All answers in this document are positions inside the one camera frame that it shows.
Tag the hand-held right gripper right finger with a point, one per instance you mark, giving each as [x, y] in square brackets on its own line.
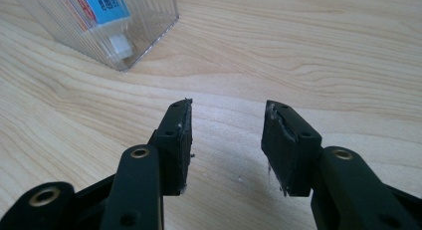
[287, 150]

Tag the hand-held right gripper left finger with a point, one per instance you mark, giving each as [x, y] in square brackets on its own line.
[174, 150]

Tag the clear plastic container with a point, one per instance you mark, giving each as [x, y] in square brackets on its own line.
[139, 34]

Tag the blue and white toothpaste tube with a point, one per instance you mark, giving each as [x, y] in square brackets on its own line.
[106, 21]

